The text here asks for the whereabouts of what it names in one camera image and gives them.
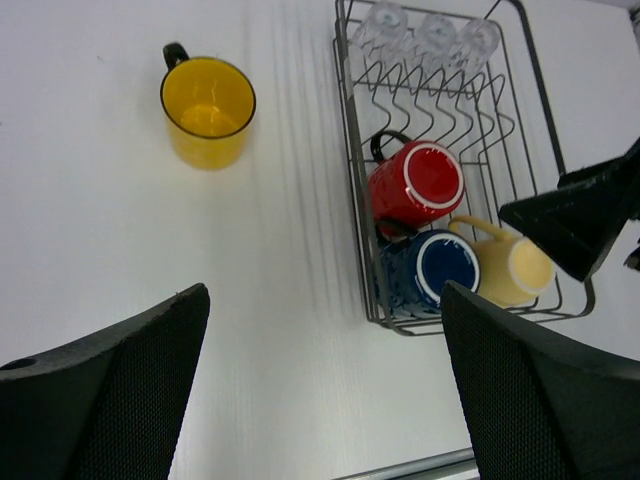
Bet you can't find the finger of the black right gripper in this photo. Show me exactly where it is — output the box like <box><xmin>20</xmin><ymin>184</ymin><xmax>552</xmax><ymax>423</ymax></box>
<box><xmin>499</xmin><ymin>142</ymin><xmax>639</xmax><ymax>282</ymax></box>

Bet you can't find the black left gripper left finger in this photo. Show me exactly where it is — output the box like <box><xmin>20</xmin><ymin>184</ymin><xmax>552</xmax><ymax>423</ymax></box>
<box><xmin>1</xmin><ymin>283</ymin><xmax>210</xmax><ymax>479</ymax></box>

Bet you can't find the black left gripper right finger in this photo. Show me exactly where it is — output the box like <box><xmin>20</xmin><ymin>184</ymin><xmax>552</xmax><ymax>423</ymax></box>
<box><xmin>441</xmin><ymin>281</ymin><xmax>639</xmax><ymax>479</ymax></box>

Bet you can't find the pale yellow mug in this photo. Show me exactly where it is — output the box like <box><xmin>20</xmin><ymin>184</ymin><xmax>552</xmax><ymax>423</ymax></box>
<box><xmin>448</xmin><ymin>216</ymin><xmax>556</xmax><ymax>307</ymax></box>

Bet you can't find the red mug black handle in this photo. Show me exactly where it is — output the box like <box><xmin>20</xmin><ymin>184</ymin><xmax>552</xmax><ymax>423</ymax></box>
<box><xmin>368</xmin><ymin>130</ymin><xmax>465</xmax><ymax>229</ymax></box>

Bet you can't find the yellow mug black handle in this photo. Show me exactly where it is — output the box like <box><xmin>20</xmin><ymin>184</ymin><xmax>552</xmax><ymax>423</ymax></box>
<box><xmin>160</xmin><ymin>42</ymin><xmax>257</xmax><ymax>170</ymax></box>

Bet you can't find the clear glass right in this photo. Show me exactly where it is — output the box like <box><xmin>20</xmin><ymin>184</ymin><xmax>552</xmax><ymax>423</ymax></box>
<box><xmin>448</xmin><ymin>18</ymin><xmax>500</xmax><ymax>77</ymax></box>

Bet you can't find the clear glass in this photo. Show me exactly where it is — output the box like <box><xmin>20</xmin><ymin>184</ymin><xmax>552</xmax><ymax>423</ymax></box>
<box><xmin>351</xmin><ymin>1</ymin><xmax>408</xmax><ymax>61</ymax></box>
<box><xmin>448</xmin><ymin>18</ymin><xmax>500</xmax><ymax>77</ymax></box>
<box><xmin>407</xmin><ymin>13</ymin><xmax>457</xmax><ymax>71</ymax></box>

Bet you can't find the clear glass middle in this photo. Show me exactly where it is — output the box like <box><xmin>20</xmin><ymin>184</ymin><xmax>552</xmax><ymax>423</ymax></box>
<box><xmin>407</xmin><ymin>13</ymin><xmax>457</xmax><ymax>71</ymax></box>

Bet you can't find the clear glass left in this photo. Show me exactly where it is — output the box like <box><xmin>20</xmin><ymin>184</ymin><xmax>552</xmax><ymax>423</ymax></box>
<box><xmin>351</xmin><ymin>1</ymin><xmax>408</xmax><ymax>61</ymax></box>

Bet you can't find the aluminium mounting rail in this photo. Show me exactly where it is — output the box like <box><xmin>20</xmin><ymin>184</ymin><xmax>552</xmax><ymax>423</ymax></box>
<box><xmin>340</xmin><ymin>448</ymin><xmax>480</xmax><ymax>480</ymax></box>

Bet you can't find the blue mug black handle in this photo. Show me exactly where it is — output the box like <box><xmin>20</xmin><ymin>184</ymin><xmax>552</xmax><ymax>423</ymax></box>
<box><xmin>375</xmin><ymin>219</ymin><xmax>481</xmax><ymax>318</ymax></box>

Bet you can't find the black wire dish rack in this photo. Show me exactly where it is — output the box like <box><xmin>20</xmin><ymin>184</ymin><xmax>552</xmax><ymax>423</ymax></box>
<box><xmin>334</xmin><ymin>1</ymin><xmax>595</xmax><ymax>337</ymax></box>

